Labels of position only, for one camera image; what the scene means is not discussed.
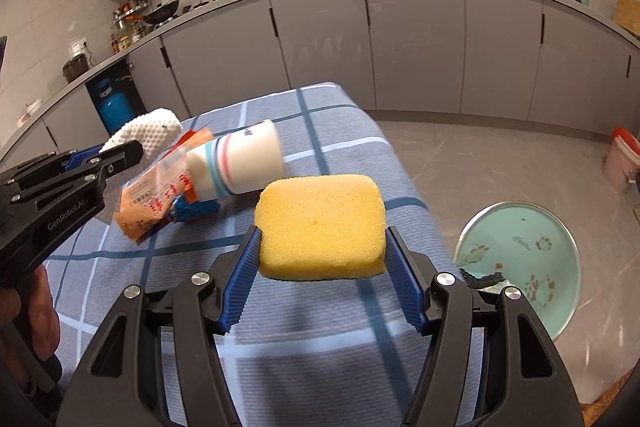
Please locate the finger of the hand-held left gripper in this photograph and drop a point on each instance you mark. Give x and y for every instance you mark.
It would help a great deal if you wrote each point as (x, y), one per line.
(75, 157)
(115, 159)

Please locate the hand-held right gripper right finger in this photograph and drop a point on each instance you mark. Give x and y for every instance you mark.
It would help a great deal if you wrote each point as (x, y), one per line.
(405, 279)

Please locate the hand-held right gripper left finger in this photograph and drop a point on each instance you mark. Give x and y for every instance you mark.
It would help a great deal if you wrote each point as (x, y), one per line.
(240, 279)

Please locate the white foam fruit net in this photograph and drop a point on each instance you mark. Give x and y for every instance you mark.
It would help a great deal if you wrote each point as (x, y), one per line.
(150, 129)

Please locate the yellow sponge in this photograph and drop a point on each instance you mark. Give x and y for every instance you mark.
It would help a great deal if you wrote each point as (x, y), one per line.
(320, 222)

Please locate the mint green enamel basin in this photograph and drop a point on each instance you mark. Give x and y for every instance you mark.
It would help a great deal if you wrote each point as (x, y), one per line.
(525, 247)

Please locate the person's left hand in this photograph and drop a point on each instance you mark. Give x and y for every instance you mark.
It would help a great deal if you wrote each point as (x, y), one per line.
(44, 317)

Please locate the blue gas cylinder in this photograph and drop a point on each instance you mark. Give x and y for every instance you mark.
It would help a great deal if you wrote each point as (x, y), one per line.
(112, 109)

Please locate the orange snack wrapper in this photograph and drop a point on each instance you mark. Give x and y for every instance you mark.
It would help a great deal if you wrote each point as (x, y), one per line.
(150, 202)

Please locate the blue snack wrapper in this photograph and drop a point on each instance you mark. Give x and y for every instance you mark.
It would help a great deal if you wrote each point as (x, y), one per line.
(192, 210)

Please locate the dark storage jar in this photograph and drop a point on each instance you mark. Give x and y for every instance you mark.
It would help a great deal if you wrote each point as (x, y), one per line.
(76, 68)

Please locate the group of sauce bottles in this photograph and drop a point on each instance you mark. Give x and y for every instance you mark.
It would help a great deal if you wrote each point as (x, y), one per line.
(121, 43)

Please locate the white striped paper cup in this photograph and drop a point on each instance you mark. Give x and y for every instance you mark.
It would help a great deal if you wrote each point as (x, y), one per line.
(240, 162)

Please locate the black wok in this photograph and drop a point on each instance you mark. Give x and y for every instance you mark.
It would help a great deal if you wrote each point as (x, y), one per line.
(160, 13)

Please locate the blue checked tablecloth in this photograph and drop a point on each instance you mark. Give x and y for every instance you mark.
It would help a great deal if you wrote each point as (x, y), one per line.
(310, 132)

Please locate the grey kitchen counter cabinets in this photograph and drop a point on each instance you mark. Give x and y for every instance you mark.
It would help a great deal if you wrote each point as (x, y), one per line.
(415, 47)

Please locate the pink bucket with red lid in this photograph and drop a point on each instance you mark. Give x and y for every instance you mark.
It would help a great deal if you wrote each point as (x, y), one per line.
(617, 162)

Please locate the wooden cutting board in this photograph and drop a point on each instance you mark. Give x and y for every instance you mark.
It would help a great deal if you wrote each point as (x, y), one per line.
(627, 14)

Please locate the white wall socket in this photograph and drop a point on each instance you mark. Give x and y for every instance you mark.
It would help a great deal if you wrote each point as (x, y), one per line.
(78, 47)

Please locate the wall spice rack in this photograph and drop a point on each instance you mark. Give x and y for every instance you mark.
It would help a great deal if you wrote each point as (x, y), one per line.
(130, 7)

